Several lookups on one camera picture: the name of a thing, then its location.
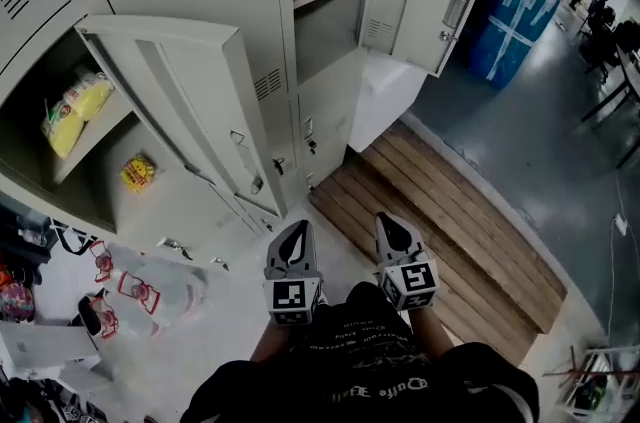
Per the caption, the black bag with strap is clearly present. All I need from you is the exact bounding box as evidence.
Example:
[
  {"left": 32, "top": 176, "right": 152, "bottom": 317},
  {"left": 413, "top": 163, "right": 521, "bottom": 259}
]
[{"left": 0, "top": 203, "right": 89, "bottom": 265}]

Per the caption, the wooden pallet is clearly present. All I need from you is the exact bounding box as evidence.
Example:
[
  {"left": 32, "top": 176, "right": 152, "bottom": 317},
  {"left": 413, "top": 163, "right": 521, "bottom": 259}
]
[{"left": 308, "top": 119, "right": 569, "bottom": 365}]

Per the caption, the white cable with charger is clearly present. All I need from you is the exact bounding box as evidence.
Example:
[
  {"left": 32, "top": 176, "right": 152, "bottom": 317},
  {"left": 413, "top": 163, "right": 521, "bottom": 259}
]
[{"left": 605, "top": 173, "right": 630, "bottom": 340}]

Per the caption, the blue wrapped bundle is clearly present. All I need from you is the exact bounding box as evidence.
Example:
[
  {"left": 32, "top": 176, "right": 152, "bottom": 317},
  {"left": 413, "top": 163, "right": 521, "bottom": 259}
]
[{"left": 467, "top": 0, "right": 561, "bottom": 91}]

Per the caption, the white flat box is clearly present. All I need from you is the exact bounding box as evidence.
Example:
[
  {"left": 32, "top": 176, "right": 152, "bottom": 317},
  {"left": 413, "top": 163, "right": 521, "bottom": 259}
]
[{"left": 0, "top": 319, "right": 104, "bottom": 385}]

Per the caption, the pack of water bottles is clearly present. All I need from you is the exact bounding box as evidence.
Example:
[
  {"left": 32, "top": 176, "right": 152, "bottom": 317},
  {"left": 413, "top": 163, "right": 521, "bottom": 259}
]
[{"left": 87, "top": 239, "right": 210, "bottom": 341}]

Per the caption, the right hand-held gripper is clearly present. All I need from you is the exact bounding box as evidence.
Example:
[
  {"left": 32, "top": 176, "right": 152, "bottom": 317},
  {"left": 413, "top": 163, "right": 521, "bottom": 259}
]
[{"left": 374, "top": 211, "right": 440, "bottom": 313}]

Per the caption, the person's black printed shirt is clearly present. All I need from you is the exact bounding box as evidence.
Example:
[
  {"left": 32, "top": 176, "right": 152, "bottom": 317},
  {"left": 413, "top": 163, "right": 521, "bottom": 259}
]
[{"left": 178, "top": 282, "right": 542, "bottom": 423}]

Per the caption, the small yellow red-label packet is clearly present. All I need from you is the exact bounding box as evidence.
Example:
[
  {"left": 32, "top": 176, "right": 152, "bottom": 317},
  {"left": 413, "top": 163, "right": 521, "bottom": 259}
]
[{"left": 119, "top": 153, "right": 158, "bottom": 195}]

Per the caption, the person's right forearm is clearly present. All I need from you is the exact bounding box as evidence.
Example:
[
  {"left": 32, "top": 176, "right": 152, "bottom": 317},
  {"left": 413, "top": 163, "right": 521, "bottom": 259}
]
[{"left": 409, "top": 307, "right": 454, "bottom": 355}]

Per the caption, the white wire rack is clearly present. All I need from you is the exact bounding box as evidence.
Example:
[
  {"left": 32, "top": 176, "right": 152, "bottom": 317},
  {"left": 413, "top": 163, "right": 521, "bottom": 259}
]
[{"left": 543, "top": 344, "right": 640, "bottom": 423}]

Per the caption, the black office chair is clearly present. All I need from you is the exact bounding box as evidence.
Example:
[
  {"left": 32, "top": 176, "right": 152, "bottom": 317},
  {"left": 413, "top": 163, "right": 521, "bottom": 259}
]
[{"left": 578, "top": 3, "right": 626, "bottom": 77}]

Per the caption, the colourful patterned bag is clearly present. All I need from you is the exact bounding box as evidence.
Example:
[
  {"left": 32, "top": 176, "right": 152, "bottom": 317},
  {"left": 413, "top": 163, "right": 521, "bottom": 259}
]
[{"left": 0, "top": 268, "right": 36, "bottom": 324}]

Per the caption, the black desk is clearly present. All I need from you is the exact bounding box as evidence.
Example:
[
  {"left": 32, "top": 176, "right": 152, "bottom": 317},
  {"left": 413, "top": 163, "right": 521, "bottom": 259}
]
[{"left": 581, "top": 41, "right": 640, "bottom": 170}]

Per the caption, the person's left forearm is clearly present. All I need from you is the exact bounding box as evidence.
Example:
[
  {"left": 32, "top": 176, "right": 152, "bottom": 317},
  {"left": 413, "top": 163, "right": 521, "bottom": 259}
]
[{"left": 248, "top": 322, "right": 294, "bottom": 363}]

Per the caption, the yellow snack packet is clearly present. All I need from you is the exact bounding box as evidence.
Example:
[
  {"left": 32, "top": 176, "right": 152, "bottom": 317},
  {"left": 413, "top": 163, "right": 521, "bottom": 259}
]
[
  {"left": 39, "top": 99, "right": 86, "bottom": 160},
  {"left": 63, "top": 69, "right": 115, "bottom": 121}
]

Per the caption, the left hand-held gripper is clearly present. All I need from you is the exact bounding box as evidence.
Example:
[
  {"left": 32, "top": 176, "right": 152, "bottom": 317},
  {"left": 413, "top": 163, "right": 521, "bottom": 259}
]
[{"left": 263, "top": 219, "right": 324, "bottom": 327}]

